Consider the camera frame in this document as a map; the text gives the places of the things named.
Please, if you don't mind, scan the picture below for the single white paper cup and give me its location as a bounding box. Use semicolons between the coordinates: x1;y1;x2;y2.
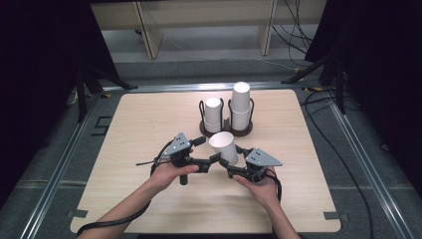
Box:
208;130;240;167

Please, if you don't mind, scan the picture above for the grey tape strip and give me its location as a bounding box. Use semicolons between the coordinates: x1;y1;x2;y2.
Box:
67;209;90;219
322;210;350;222

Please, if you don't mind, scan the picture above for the black tripod stand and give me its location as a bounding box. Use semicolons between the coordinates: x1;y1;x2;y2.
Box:
75;64;138;123
281;49;347;116

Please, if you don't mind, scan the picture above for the person's left hand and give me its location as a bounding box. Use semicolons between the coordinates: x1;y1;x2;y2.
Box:
147;160;200;195

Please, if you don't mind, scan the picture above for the dark brown double cup holder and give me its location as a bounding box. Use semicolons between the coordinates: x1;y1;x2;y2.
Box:
198;98;255;138

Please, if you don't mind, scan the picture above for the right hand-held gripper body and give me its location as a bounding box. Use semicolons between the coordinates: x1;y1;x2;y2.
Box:
243;147;284;184

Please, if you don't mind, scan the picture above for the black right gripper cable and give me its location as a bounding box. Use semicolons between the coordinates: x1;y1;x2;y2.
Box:
266;168;284;204

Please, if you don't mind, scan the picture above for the metal floor rail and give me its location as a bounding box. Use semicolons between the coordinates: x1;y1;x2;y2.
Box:
19;94;101;239
103;81;308;93
327;99;416;239

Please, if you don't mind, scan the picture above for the light wooden shelf unit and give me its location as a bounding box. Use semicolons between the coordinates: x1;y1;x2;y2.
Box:
90;0;327;60

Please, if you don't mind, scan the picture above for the black curtain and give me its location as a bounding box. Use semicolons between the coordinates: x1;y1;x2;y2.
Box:
0;0;121;202
304;0;422;188

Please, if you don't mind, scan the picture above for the short stack of white cups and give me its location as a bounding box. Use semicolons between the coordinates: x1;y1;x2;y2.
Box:
203;97;224;133

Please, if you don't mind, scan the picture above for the tall stack of white cups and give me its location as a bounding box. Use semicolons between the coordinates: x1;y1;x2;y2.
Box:
230;81;252;131

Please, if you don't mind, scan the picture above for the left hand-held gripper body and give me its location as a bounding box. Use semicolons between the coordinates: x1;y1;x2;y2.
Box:
161;132;200;186

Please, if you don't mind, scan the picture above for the bundle of black floor cables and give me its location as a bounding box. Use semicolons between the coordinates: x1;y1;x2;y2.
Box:
272;0;315;68

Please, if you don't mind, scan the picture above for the long black floor cable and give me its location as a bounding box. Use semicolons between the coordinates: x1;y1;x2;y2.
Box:
299;89;375;239

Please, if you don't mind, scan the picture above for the person's right hand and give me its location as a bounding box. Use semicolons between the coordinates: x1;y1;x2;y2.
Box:
232;167;282;211

